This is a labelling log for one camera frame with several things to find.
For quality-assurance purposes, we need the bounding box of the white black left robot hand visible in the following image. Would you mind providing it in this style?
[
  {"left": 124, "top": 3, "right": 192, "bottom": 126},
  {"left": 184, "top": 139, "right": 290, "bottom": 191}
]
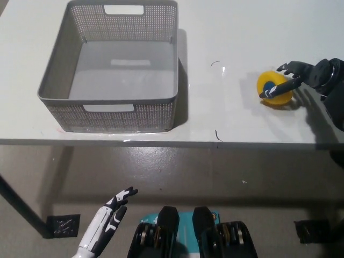
[{"left": 71, "top": 187, "right": 139, "bottom": 258}]

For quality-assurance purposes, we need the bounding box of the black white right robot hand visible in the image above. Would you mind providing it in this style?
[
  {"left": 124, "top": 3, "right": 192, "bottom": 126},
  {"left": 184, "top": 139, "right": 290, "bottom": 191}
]
[{"left": 258, "top": 60, "right": 319, "bottom": 99}]

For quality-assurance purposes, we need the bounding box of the black floor tape patch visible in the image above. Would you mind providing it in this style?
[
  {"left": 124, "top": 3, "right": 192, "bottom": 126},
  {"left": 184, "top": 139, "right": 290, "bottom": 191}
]
[
  {"left": 47, "top": 214, "right": 81, "bottom": 239},
  {"left": 293, "top": 219, "right": 333, "bottom": 244}
]

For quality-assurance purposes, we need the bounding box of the yellow duck toy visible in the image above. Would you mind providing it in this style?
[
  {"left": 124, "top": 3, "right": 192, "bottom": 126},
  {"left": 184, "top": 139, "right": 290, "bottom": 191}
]
[{"left": 256, "top": 70, "right": 294, "bottom": 107}]

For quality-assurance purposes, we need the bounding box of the black rounded object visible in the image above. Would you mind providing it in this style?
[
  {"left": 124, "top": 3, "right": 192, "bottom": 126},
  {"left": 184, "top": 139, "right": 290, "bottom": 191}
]
[{"left": 329, "top": 150, "right": 344, "bottom": 170}]

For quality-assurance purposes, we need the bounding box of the grey perforated plastic basket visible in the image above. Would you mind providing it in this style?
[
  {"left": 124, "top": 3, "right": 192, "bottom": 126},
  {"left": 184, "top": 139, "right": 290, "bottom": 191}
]
[{"left": 37, "top": 0, "right": 180, "bottom": 133}]

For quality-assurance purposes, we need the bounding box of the black metal table leg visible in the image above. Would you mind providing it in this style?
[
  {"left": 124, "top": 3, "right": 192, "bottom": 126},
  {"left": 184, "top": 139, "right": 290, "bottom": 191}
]
[{"left": 0, "top": 173, "right": 52, "bottom": 239}]

